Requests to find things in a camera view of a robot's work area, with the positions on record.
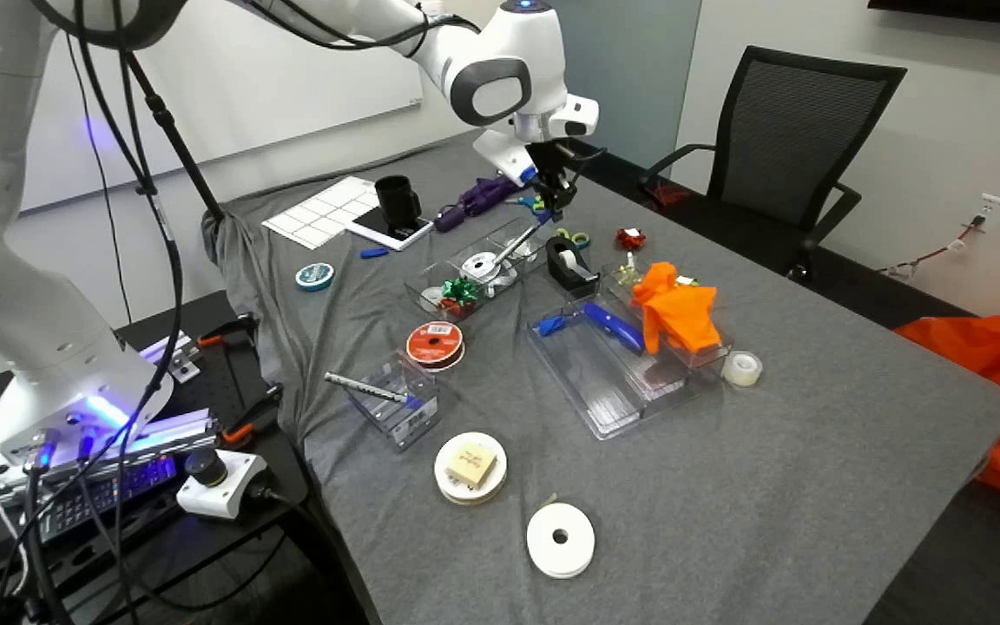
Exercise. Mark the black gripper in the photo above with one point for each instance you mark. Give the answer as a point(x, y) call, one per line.
point(565, 162)

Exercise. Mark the silver marker with blue cap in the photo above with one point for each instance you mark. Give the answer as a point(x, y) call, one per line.
point(520, 245)

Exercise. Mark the narrow clear plastic container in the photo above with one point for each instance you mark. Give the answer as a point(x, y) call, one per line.
point(607, 408)

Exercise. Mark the small clear plastic container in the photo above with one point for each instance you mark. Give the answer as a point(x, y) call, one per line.
point(400, 428)

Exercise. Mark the short blue marker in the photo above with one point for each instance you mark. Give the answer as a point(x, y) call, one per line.
point(549, 322)

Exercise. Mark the long blue marker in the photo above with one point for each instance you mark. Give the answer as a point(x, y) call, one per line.
point(613, 326)

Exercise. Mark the blue marker cap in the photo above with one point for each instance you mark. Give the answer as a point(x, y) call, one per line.
point(374, 252)

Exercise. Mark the black tape dispenser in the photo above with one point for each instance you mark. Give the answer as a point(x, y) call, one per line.
point(570, 272)

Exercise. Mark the red gift bow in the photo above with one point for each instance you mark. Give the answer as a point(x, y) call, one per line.
point(631, 238)
point(448, 311)

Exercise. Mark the gold gift bow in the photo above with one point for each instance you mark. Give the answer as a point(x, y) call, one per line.
point(625, 272)

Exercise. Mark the silver ribbon spool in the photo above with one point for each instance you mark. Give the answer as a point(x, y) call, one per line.
point(480, 269)

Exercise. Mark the green gift bow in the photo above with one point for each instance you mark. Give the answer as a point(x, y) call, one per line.
point(466, 292)

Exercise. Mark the frosted glass panel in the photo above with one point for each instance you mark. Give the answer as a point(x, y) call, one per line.
point(642, 70)

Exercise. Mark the black cup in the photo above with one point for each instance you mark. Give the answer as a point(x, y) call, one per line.
point(397, 203)

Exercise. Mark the orange plastic toy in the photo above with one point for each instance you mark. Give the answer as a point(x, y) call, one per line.
point(680, 313)

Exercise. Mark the white-framed phone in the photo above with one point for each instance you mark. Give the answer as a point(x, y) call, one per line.
point(362, 226)

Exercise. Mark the black mesh office chair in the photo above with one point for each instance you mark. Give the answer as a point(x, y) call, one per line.
point(790, 127)

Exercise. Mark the white label sheet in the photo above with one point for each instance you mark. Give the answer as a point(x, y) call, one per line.
point(314, 211)

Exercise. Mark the clear tape roll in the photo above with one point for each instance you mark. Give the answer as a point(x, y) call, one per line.
point(742, 368)

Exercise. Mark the round blue tin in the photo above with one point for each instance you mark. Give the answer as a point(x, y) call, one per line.
point(314, 276)

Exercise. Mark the silver pen with blue tip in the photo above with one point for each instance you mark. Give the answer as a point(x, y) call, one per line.
point(365, 387)

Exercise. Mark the white spool with tan centre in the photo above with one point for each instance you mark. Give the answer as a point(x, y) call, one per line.
point(472, 464)

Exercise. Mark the grey tablecloth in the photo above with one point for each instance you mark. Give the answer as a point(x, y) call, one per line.
point(756, 486)

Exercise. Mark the white ribbon roll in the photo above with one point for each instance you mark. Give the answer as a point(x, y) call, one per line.
point(539, 557)

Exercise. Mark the black tripod pole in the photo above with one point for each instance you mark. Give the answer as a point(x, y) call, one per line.
point(176, 141)

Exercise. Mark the metal clamp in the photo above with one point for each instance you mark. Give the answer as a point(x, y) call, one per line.
point(173, 351)

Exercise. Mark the white box with black knob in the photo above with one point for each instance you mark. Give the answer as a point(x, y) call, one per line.
point(228, 491)

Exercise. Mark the black robot cart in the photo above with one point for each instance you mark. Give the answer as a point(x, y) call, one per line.
point(210, 557)

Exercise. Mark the white wall outlet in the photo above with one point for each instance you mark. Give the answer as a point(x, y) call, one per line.
point(990, 210)

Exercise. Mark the black wall television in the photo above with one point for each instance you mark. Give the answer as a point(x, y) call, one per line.
point(965, 9)

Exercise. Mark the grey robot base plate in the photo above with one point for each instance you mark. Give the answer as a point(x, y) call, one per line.
point(165, 434)

